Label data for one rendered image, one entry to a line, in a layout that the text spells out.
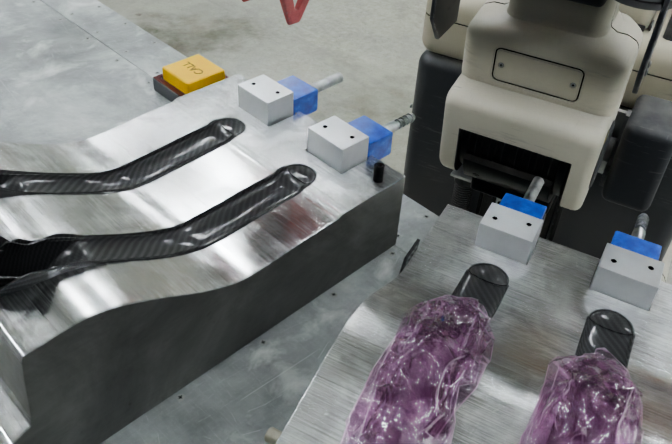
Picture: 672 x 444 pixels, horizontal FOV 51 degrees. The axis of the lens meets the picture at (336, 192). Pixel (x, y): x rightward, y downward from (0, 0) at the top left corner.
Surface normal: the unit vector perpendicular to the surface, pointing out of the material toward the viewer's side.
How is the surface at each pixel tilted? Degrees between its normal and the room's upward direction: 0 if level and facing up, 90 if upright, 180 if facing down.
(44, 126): 0
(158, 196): 1
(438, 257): 0
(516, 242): 90
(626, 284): 90
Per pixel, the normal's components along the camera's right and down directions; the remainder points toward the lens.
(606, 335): 0.08, -0.79
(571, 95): -0.48, 0.63
